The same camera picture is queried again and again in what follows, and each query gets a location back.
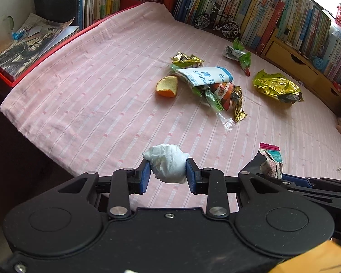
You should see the large yellow foil bag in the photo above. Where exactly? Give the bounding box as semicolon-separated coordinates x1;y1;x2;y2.
252;69;304;105

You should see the green wrapper with printed end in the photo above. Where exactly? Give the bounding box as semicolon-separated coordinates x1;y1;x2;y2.
223;46;252;70

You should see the pink white snack wrapper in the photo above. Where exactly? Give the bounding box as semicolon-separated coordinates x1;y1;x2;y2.
258;142;283;179

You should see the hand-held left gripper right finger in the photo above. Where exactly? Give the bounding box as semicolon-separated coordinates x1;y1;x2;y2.
186;158;276;218

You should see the orange snack wrapper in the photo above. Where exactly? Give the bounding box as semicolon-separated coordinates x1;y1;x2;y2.
212;82;234;111

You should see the black model bicycle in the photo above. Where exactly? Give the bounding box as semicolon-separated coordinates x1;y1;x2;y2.
194;3;241;38

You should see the gold brown snack wrapper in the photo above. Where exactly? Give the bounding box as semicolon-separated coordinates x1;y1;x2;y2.
230;86;248;123

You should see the wooden drawer organiser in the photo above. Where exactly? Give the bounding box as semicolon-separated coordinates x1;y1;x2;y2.
261;35;341;114

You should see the crumpled gold wrapper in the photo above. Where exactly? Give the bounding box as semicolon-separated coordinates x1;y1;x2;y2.
170;52;205;67

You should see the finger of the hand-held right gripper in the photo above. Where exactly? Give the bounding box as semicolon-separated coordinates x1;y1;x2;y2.
281;173;341;192
243;151;341;205

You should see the white blue tissue packet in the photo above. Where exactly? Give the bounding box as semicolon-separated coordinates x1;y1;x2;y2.
175;66;234;89

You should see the stack of magazines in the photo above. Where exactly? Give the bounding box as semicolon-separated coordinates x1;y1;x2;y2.
0;13;79;81

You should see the white tissue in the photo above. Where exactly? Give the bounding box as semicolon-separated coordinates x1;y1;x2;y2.
142;144;191;184

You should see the green clear plastic wrapper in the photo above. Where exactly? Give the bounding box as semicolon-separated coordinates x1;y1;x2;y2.
192;87;236;131

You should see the clear glass cup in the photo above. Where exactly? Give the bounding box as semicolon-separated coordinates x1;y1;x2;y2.
0;15;15;54

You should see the orange peel piece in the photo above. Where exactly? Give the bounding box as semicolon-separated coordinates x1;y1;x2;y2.
156;75;178;98

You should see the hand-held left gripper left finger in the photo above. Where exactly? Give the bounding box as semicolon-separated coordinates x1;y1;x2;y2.
57;158;152;218

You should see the pink striped tablecloth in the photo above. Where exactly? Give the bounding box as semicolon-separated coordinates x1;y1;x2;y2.
0;1;341;209

